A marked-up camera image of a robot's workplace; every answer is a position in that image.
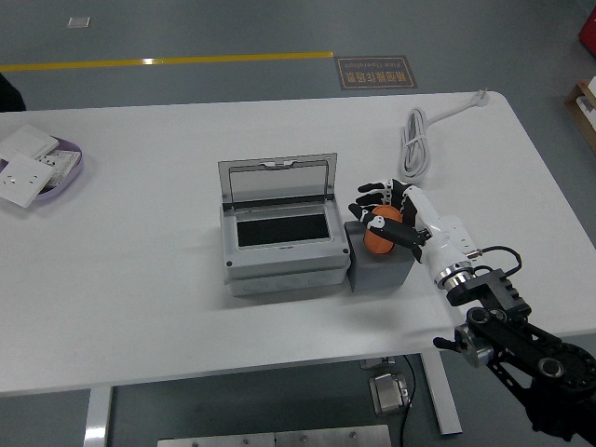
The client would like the grey metal base plate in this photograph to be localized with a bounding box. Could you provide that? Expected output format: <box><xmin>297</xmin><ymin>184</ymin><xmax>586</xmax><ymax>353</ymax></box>
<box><xmin>156</xmin><ymin>424</ymin><xmax>392</xmax><ymax>447</ymax></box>

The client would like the grey box with clear lid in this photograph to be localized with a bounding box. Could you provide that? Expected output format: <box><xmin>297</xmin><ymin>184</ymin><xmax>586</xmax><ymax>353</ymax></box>
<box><xmin>217</xmin><ymin>152</ymin><xmax>352</xmax><ymax>298</ymax></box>

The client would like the plain white switch plate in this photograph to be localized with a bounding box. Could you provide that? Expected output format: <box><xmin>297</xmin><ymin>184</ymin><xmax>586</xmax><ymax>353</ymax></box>
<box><xmin>0</xmin><ymin>124</ymin><xmax>61</xmax><ymax>162</ymax></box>

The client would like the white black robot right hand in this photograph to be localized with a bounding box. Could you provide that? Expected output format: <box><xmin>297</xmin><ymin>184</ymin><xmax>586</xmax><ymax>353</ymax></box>
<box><xmin>347</xmin><ymin>178</ymin><xmax>479</xmax><ymax>281</ymax></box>

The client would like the white power cable with plug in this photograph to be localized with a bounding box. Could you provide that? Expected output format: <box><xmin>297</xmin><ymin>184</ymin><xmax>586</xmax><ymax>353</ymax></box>
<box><xmin>400</xmin><ymin>88</ymin><xmax>490</xmax><ymax>183</ymax></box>

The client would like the brown floor sign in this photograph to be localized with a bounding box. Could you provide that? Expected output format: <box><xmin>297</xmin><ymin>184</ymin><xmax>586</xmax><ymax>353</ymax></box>
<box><xmin>335</xmin><ymin>55</ymin><xmax>419</xmax><ymax>90</ymax></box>

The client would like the red box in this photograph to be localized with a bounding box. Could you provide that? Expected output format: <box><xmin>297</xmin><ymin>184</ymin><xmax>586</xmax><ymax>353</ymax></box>
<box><xmin>577</xmin><ymin>7</ymin><xmax>596</xmax><ymax>46</ymax></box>

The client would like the metal control box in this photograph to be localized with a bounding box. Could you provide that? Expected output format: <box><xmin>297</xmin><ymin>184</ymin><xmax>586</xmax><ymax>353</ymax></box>
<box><xmin>369</xmin><ymin>371</ymin><xmax>413</xmax><ymax>415</ymax></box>

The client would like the white table leg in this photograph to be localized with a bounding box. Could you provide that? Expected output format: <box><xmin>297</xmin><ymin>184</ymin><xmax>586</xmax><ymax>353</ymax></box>
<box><xmin>421</xmin><ymin>351</ymin><xmax>463</xmax><ymax>437</ymax></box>
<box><xmin>83</xmin><ymin>385</ymin><xmax>115</xmax><ymax>447</ymax></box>

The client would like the wooden shelf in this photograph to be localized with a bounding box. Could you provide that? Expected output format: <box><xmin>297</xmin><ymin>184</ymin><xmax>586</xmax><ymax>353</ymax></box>
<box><xmin>563</xmin><ymin>78</ymin><xmax>596</xmax><ymax>155</ymax></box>

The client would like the grey cube with round hole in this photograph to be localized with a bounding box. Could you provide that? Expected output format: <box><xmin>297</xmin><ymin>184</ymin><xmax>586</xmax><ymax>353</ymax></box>
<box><xmin>344</xmin><ymin>220</ymin><xmax>417</xmax><ymax>293</ymax></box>

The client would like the metal table bracket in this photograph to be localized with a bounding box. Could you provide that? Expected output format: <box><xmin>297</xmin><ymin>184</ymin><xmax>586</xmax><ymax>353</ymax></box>
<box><xmin>359</xmin><ymin>356</ymin><xmax>397</xmax><ymax>371</ymax></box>

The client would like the white socket plate with holes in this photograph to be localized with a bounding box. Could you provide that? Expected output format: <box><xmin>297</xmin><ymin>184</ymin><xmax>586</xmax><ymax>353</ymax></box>
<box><xmin>36</xmin><ymin>148</ymin><xmax>80</xmax><ymax>190</ymax></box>

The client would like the thin black cable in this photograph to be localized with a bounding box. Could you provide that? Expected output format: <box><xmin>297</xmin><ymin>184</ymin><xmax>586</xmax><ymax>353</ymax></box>
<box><xmin>400</xmin><ymin>354</ymin><xmax>416</xmax><ymax>447</ymax></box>

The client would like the purple oval tray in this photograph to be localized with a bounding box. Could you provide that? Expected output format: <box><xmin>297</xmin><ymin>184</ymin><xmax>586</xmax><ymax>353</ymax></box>
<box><xmin>0</xmin><ymin>134</ymin><xmax>84</xmax><ymax>202</ymax></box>

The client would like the white wall socket plate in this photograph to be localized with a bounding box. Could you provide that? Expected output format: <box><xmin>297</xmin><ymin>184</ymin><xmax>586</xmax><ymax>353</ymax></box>
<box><xmin>0</xmin><ymin>153</ymin><xmax>56</xmax><ymax>209</ymax></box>

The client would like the orange cylinder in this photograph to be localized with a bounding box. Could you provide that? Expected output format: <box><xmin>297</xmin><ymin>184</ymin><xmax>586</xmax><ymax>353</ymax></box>
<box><xmin>362</xmin><ymin>207</ymin><xmax>404</xmax><ymax>256</ymax></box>

